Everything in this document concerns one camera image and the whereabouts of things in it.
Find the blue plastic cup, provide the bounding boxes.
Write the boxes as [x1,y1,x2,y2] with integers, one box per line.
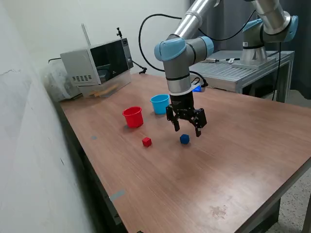
[150,94,171,115]

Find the aluminium robot mounting plate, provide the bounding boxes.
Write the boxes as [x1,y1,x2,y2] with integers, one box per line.
[231,56,277,70]

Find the crumpled clear plastic bag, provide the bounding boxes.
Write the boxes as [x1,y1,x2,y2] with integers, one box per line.
[40,60,82,102]

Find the red plastic cup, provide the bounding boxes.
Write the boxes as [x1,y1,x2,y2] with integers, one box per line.
[122,106,144,129]

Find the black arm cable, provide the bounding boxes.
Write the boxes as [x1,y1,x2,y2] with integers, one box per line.
[138,9,257,72]

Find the clear plastic box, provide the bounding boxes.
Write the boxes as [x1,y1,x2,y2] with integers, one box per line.
[77,72,133,99]

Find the robot base cable with connector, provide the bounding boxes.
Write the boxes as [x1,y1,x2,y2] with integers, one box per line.
[206,57,241,64]

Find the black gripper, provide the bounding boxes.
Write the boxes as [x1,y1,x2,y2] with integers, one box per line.
[166,91,208,138]

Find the black hanging power cable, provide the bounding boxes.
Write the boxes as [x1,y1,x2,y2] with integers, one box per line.
[272,42,282,101]

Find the silver microwave oven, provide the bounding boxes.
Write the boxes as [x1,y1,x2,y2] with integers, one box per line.
[60,37,134,86]

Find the wooden sticks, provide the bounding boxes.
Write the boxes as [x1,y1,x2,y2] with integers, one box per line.
[88,83,120,98]

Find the aluminium profile robot stand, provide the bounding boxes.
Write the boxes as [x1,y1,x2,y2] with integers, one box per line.
[189,50,295,102]

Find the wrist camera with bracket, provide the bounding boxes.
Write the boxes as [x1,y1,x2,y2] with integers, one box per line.
[190,81,207,93]

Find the thin white rod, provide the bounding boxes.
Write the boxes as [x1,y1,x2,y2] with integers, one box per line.
[81,23,92,47]

